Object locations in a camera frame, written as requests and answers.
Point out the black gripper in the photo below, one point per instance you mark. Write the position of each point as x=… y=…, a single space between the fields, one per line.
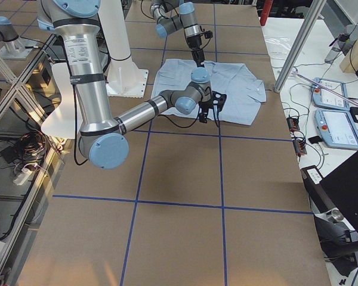
x=196 y=45
x=204 y=106

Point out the light blue striped shirt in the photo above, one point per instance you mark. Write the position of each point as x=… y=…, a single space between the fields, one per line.
x=245 y=93

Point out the upper teach pendant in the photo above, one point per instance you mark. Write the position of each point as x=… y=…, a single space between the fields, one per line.
x=324 y=99

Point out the teach pendant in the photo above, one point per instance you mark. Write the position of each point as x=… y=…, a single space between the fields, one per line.
x=324 y=99
x=336 y=128

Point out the lower teach pendant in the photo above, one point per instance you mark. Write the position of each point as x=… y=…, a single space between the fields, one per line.
x=336 y=128

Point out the black laptop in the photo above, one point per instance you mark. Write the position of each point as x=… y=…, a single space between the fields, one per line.
x=337 y=189

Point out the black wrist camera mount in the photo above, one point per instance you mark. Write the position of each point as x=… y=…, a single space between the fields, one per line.
x=218 y=100
x=208 y=34

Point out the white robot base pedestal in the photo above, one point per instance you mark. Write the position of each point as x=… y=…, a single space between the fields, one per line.
x=124 y=78

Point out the aluminium frame post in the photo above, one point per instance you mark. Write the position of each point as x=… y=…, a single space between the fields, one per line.
x=304 y=31

